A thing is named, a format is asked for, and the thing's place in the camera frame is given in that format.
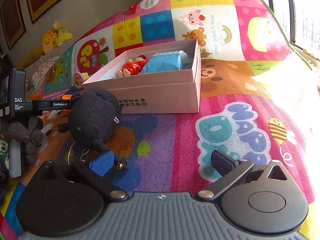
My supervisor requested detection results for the red wooden doll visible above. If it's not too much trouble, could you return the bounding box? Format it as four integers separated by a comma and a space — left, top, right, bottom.
117, 54, 150, 78

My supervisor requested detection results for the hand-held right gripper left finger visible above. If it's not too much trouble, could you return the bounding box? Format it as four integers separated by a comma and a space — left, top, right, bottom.
41, 150, 128, 202

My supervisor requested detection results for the person's left hand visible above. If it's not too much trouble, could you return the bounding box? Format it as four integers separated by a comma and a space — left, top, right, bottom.
0, 121, 48, 167

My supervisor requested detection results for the round pink cartoon tin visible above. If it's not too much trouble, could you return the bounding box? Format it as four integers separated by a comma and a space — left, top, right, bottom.
72, 72, 84, 89

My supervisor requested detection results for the floral white cloth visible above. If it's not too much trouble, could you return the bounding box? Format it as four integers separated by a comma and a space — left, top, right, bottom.
32, 57, 60, 85

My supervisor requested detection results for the blue tissue packet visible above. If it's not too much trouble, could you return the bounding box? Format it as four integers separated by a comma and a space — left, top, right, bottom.
142, 51, 188, 75

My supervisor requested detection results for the colourful cartoon play mat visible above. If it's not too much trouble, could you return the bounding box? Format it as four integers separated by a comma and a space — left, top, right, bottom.
0, 0, 320, 240

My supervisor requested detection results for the black plush toy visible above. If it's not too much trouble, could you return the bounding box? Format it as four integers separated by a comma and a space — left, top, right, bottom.
57, 87, 132, 172

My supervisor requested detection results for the window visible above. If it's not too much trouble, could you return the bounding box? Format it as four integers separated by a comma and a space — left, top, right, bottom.
250, 0, 320, 63

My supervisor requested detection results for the yellow plush tiger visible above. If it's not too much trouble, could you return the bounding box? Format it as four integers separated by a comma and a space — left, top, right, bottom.
41, 30, 60, 55

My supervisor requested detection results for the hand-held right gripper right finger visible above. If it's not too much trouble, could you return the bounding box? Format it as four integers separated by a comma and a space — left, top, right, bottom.
196, 149, 288, 201

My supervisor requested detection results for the grey sofa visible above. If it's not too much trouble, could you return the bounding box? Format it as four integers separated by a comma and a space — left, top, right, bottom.
15, 50, 65, 98

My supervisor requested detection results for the pink cardboard box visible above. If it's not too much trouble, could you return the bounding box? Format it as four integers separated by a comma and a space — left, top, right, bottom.
82, 39, 202, 114

